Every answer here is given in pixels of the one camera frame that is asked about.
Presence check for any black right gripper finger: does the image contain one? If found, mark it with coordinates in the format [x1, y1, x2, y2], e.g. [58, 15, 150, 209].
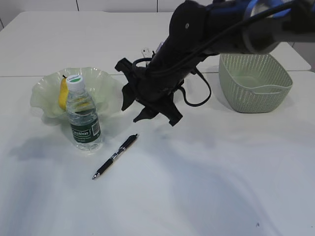
[133, 107, 159, 123]
[121, 85, 135, 111]

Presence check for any clear plastic ruler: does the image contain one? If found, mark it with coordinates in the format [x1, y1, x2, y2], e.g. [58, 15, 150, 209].
[141, 48, 152, 59]

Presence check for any yellow pear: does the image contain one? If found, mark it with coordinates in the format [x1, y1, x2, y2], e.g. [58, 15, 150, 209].
[58, 75, 68, 111]

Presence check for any black gel pen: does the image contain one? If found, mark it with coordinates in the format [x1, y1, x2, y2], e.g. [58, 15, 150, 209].
[92, 134, 139, 180]

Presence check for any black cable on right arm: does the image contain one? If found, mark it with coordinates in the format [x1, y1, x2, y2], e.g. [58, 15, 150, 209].
[132, 0, 315, 107]

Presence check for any light green wavy glass plate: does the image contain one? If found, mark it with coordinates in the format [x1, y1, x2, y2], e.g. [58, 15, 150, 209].
[30, 67, 123, 120]

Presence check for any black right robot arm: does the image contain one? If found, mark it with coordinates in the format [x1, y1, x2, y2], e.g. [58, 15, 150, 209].
[115, 0, 315, 125]

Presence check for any sage green woven plastic basket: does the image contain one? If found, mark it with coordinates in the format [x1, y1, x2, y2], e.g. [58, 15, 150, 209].
[219, 54, 293, 114]

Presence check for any clear water bottle green label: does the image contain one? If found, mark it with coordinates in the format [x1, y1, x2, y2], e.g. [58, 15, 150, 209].
[65, 75, 102, 151]

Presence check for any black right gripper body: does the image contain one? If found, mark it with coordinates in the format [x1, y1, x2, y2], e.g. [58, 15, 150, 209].
[115, 0, 221, 126]

